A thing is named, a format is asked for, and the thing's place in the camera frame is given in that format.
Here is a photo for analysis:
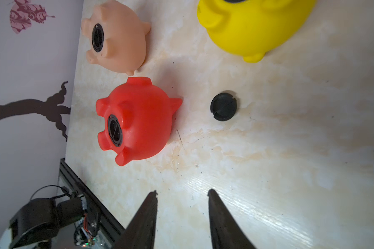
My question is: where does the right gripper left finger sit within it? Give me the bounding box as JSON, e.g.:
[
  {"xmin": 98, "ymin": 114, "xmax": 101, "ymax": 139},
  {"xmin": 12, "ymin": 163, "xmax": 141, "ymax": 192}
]
[{"xmin": 112, "ymin": 191, "xmax": 158, "ymax": 249}]

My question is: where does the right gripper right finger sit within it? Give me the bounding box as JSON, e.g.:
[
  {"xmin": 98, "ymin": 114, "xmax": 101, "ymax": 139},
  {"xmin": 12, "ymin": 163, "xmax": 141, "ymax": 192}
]
[{"xmin": 208, "ymin": 189, "xmax": 256, "ymax": 249}]

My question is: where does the red piggy bank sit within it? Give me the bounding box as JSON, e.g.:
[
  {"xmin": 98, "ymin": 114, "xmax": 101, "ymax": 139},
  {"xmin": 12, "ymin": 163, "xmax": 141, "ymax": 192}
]
[{"xmin": 96, "ymin": 77, "xmax": 183, "ymax": 166}]

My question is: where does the black plug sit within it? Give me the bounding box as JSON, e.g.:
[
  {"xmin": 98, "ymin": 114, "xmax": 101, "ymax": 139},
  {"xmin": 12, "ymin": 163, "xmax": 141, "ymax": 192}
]
[
  {"xmin": 107, "ymin": 114, "xmax": 123, "ymax": 147},
  {"xmin": 210, "ymin": 92, "xmax": 237, "ymax": 121},
  {"xmin": 91, "ymin": 23, "xmax": 105, "ymax": 52}
]

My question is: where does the yellow piggy bank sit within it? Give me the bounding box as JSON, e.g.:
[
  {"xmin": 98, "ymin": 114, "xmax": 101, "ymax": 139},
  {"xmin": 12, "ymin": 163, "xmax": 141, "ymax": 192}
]
[{"xmin": 197, "ymin": 0, "xmax": 316, "ymax": 63}]

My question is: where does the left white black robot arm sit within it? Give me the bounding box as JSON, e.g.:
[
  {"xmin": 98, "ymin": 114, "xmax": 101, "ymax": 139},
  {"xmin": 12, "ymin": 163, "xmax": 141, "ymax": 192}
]
[{"xmin": 9, "ymin": 197, "xmax": 85, "ymax": 249}]

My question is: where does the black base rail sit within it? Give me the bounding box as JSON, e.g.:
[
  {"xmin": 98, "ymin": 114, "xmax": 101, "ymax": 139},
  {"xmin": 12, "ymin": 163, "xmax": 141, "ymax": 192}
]
[{"xmin": 59, "ymin": 158, "xmax": 125, "ymax": 249}]

